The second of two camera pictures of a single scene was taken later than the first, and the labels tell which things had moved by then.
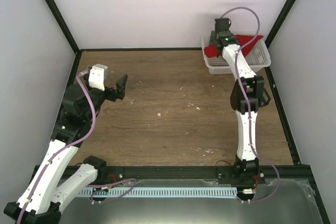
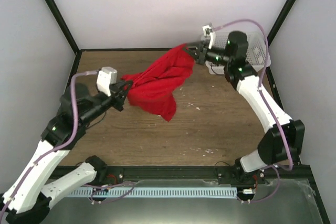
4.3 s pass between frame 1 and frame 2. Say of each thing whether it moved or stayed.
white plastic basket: stayed
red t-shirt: moved
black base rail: stayed
